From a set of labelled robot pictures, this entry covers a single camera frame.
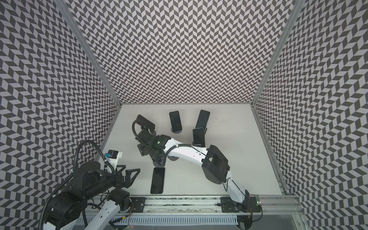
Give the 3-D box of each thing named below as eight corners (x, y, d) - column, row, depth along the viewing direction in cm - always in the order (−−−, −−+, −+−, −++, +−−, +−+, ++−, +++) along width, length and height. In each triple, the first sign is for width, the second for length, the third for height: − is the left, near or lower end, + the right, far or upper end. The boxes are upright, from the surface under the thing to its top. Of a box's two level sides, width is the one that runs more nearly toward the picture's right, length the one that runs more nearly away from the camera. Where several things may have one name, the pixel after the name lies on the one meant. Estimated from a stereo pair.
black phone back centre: (172, 134, 100) (170, 125, 92) (170, 121, 107) (168, 112, 99) (182, 132, 101) (181, 123, 93) (179, 119, 108) (178, 110, 100)
